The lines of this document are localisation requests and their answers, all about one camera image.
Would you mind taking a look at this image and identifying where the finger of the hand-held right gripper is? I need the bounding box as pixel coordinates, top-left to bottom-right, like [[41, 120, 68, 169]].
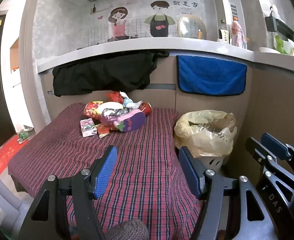
[[261, 133, 294, 165], [245, 137, 294, 193]]

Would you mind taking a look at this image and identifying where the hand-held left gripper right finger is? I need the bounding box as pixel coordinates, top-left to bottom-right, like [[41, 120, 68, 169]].
[[178, 146, 278, 240]]

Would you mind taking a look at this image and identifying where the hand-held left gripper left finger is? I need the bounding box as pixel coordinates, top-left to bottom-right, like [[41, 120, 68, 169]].
[[17, 145, 119, 240]]

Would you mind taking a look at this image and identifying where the beige wastebasket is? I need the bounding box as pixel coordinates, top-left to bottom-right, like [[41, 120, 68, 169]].
[[179, 154, 226, 174]]

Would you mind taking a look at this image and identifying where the yellow red chips bag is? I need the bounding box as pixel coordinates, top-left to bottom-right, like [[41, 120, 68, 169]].
[[97, 124, 110, 138]]

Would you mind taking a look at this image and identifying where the small printed tissue pack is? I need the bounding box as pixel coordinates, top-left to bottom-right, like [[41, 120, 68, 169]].
[[80, 118, 98, 137]]

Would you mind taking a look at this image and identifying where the pink silver foil packet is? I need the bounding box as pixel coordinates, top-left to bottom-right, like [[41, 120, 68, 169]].
[[101, 107, 130, 126]]

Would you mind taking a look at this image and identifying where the red paper cup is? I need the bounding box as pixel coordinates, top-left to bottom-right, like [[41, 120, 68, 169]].
[[84, 101, 124, 118]]

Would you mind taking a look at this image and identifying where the red printed packet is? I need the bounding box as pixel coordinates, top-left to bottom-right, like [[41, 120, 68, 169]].
[[138, 102, 152, 117]]

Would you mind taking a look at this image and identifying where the white blue wrapper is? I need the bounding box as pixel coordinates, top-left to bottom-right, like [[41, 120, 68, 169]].
[[119, 91, 143, 110]]

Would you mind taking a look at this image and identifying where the red plastic bag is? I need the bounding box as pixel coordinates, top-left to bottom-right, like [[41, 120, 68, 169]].
[[106, 92, 123, 103]]

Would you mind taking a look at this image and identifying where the person's left hand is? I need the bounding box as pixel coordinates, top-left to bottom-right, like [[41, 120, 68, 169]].
[[106, 219, 149, 240]]

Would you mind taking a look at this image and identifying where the red plaid cloth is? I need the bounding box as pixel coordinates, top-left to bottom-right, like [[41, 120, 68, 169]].
[[8, 102, 205, 240]]

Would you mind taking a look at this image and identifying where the brown kitchen cabinet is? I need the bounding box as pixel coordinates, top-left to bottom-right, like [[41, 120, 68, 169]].
[[39, 55, 294, 173]]

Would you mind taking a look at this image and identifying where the blue towel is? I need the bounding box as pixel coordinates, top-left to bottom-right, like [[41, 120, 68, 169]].
[[176, 55, 248, 96]]

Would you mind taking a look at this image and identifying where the pair of shoes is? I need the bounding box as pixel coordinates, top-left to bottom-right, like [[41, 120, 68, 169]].
[[17, 126, 34, 144]]

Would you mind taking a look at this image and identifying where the white bowl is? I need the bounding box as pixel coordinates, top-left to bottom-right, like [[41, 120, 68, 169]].
[[259, 47, 281, 54]]

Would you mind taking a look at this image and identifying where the black cloth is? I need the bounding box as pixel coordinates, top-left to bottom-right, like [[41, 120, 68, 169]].
[[52, 50, 170, 97]]

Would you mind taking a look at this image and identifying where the green white plastic bag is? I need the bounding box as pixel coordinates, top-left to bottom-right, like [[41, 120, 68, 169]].
[[275, 35, 294, 56]]

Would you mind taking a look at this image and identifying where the red doormat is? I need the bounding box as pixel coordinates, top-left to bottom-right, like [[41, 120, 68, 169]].
[[0, 140, 29, 176]]

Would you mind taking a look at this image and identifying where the orange-capped plastic bottle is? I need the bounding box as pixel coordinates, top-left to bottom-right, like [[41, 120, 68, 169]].
[[231, 16, 247, 47]]

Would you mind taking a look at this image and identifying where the dark sauce bottle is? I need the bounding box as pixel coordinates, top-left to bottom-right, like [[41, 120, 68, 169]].
[[217, 20, 232, 44]]

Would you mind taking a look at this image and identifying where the white kitchen countertop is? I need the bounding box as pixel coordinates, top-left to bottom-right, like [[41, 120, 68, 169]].
[[36, 39, 294, 74]]

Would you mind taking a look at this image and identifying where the black wall rack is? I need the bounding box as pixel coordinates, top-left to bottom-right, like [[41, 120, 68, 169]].
[[265, 12, 294, 39]]

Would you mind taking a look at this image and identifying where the white wall unit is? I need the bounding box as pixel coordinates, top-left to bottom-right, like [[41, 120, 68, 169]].
[[218, 0, 240, 30]]

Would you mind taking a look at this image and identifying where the cartoon wall sticker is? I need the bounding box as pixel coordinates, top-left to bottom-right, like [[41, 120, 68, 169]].
[[87, 0, 205, 45]]

